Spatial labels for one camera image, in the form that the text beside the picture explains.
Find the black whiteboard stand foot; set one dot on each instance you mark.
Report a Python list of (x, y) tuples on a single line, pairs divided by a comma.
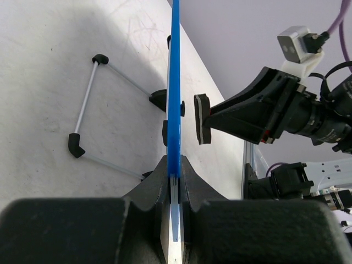
[(182, 109)]

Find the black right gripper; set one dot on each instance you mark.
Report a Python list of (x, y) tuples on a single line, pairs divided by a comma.
[(261, 112)]

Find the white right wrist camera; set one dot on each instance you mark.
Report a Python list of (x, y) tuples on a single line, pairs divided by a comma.
[(299, 61)]

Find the red black whiteboard eraser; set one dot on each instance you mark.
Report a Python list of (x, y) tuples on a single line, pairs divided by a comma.
[(202, 112)]

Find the blue framed whiteboard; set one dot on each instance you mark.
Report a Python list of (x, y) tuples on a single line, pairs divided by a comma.
[(174, 132)]

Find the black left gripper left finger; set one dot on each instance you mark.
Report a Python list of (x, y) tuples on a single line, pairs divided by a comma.
[(128, 229)]

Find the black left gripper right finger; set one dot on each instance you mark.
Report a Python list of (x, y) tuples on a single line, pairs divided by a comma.
[(217, 230)]

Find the silver wire whiteboard stand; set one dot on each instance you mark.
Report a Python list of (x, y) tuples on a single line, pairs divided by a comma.
[(114, 109)]

